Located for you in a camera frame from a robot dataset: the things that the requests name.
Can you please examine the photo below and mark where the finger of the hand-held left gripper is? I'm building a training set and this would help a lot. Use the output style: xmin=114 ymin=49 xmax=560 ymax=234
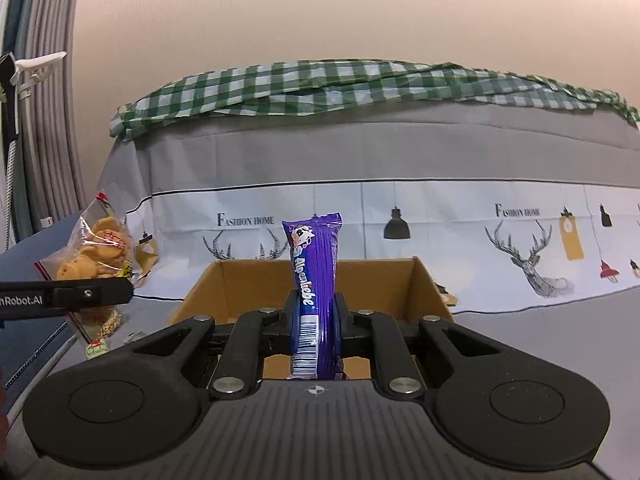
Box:
xmin=50 ymin=276 xmax=136 ymax=312

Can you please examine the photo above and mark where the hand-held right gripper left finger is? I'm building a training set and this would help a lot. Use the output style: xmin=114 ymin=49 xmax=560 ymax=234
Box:
xmin=120 ymin=291 xmax=301 ymax=401

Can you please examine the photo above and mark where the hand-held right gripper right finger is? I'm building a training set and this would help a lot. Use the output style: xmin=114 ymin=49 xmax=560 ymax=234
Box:
xmin=334 ymin=292 xmax=516 ymax=401

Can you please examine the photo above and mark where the clear bag of cookies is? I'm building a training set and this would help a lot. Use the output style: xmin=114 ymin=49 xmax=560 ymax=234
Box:
xmin=35 ymin=190 xmax=137 ymax=346

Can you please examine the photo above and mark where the brown cardboard box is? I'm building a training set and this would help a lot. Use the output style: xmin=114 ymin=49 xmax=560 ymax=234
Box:
xmin=167 ymin=256 xmax=455 ymax=381

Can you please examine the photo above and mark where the purple candy packet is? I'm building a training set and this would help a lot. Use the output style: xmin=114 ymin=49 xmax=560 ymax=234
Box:
xmin=281 ymin=212 xmax=345 ymax=381

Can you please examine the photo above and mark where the green label snack packet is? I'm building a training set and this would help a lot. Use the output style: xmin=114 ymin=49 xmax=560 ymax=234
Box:
xmin=75 ymin=307 xmax=124 ymax=362

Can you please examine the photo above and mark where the grey curtain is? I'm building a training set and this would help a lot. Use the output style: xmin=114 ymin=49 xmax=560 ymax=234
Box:
xmin=0 ymin=0 xmax=86 ymax=251

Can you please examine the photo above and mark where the grey printed bedsheet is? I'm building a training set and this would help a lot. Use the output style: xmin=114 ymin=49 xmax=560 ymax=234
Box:
xmin=95 ymin=105 xmax=640 ymax=461

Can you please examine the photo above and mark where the white plastic rack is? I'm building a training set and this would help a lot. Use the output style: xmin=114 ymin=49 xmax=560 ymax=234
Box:
xmin=10 ymin=51 xmax=67 ymax=231

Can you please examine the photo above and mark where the green checked cloth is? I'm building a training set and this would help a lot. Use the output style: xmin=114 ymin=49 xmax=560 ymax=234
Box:
xmin=109 ymin=60 xmax=640 ymax=140

